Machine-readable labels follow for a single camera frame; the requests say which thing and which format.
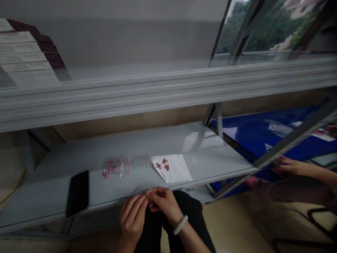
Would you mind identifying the black smartphone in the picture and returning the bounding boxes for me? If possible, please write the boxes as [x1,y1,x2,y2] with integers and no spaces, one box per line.
[61,169,94,219]

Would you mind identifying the white paper sheet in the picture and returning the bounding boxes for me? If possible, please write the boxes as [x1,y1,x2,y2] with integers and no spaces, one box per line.
[150,152,193,186]

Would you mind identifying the empty clear zip bag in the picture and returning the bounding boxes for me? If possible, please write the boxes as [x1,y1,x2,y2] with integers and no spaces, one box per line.
[129,153,153,170]

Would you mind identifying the stack of white and maroon boxes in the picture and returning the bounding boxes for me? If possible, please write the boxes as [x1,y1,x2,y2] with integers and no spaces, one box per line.
[0,11,73,89]

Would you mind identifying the window with metal frame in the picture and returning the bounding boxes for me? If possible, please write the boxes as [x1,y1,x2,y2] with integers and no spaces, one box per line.
[203,0,337,68]

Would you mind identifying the person's left hand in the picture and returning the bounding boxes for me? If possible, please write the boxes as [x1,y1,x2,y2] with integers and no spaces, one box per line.
[116,192,153,245]

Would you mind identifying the group of small red parts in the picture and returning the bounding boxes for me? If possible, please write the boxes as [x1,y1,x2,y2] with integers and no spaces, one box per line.
[154,159,171,172]

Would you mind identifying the person's legs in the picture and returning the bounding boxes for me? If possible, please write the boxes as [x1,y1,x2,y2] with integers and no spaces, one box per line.
[127,187,219,253]

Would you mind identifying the pile of bags with red parts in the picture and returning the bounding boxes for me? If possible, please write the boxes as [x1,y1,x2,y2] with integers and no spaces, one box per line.
[100,153,132,181]

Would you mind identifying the person's right hand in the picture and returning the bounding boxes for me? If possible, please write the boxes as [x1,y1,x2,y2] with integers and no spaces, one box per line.
[146,185,185,226]

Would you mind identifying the red and white packet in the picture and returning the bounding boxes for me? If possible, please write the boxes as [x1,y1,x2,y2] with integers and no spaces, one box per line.
[313,127,337,143]

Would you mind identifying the clear small plastic bag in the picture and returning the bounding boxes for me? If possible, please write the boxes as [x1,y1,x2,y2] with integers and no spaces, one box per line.
[131,183,153,198]

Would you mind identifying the grey metal shelf rack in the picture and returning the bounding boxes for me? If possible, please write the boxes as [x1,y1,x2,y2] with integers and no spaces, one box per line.
[0,43,337,239]

